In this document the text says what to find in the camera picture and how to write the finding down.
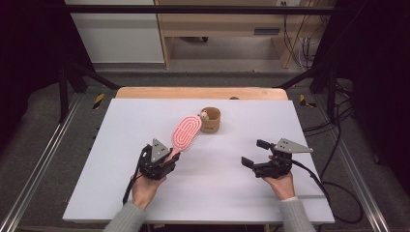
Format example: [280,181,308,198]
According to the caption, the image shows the hand-held gripper cable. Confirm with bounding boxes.
[122,154,144,206]
[290,159,365,225]

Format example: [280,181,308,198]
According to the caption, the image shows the wooden table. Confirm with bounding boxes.
[115,86,289,101]

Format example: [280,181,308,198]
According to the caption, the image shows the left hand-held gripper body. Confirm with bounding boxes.
[137,138,172,181]

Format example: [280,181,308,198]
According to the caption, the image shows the dark rectangular label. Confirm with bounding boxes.
[253,27,281,36]

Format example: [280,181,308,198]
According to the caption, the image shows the person's left hand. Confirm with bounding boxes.
[130,172,168,211]

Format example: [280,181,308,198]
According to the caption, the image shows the right hand-held gripper cable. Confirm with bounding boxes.
[290,159,365,225]

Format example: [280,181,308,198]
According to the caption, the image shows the black cable bundle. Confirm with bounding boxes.
[282,14,312,71]

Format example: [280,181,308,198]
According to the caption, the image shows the black floor cables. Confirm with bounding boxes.
[303,81,356,182]

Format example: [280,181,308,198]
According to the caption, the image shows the yellow fabric storage pot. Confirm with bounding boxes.
[199,106,222,134]

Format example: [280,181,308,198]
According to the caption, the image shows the aluminium floor rail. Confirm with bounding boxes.
[335,138,393,232]
[0,95,81,232]

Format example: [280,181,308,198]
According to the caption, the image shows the pink hairbrush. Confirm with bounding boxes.
[163,115,203,166]

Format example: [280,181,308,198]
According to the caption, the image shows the yellow black tape marker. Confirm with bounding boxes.
[299,94,317,109]
[92,92,105,110]

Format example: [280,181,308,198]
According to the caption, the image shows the black frame strut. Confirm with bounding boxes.
[57,61,120,124]
[274,61,339,124]

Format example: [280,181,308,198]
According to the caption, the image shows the black curtain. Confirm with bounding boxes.
[0,0,95,146]
[315,0,410,194]

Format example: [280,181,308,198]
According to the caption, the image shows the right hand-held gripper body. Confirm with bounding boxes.
[252,137,314,180]

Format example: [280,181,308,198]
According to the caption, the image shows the person's right hand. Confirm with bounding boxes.
[262,171,297,201]

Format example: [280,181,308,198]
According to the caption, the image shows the white cabinet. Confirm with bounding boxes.
[64,0,165,65]

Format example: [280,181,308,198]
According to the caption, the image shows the left hand-held gripper cable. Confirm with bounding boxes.
[122,154,144,206]

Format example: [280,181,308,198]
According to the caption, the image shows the black horizontal frame bar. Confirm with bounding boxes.
[61,4,352,15]

